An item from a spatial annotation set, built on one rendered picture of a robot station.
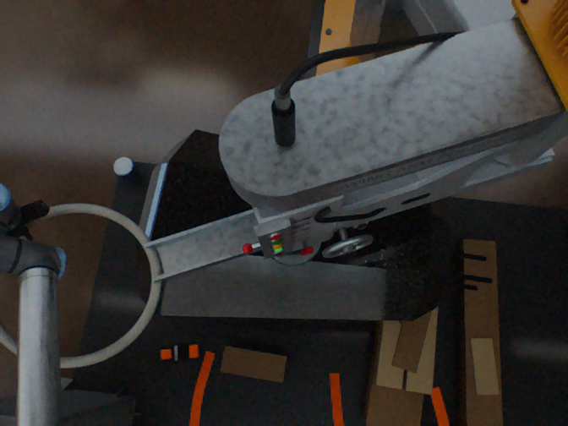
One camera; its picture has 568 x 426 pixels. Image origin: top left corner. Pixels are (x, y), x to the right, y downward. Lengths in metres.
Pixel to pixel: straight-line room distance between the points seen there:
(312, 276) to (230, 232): 0.39
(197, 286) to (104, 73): 1.68
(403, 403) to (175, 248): 1.35
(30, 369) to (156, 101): 2.08
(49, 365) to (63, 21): 2.61
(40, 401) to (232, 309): 0.96
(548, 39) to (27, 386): 1.25
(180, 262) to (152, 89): 1.65
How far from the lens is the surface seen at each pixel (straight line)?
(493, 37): 1.13
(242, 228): 1.58
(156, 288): 1.57
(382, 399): 2.46
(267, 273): 1.82
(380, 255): 1.80
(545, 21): 1.16
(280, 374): 2.44
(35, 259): 1.39
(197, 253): 1.59
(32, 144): 3.18
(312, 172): 0.94
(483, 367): 2.57
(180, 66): 3.11
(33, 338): 1.25
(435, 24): 1.52
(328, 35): 2.19
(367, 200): 1.26
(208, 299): 1.95
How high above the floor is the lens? 2.57
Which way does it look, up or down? 75 degrees down
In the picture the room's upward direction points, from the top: 6 degrees counter-clockwise
